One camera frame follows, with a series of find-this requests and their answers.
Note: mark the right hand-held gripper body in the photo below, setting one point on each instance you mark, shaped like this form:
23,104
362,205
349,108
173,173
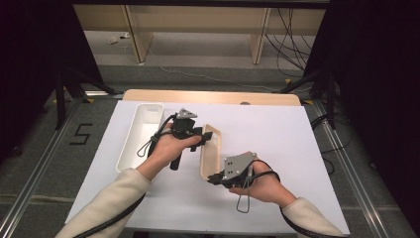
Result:
236,167

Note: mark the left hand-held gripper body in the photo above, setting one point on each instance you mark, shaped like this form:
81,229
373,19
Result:
183,127

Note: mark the white plastic storage bin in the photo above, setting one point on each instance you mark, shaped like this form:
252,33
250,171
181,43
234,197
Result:
142,139

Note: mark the person's left hand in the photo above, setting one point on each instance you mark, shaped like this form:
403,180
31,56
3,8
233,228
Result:
165,148

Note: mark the person's right hand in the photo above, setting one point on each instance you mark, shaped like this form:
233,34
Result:
267,188

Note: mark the light wooden table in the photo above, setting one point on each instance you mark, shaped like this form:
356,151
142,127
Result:
198,96

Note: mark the white table board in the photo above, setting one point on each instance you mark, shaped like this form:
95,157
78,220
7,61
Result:
280,132

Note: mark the wooden desk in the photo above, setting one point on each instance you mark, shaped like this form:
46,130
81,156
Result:
198,20

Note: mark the small white plug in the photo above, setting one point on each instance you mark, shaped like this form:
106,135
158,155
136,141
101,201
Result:
125,35

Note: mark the white power adapter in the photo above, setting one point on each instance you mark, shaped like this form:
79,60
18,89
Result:
113,40

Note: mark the black metal stand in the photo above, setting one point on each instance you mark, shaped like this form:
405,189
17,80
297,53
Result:
331,99
60,99

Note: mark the black curtain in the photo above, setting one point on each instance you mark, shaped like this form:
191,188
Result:
26,49
379,66

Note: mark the aluminium floor rail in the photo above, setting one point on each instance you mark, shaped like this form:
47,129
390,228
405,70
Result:
349,165
41,165

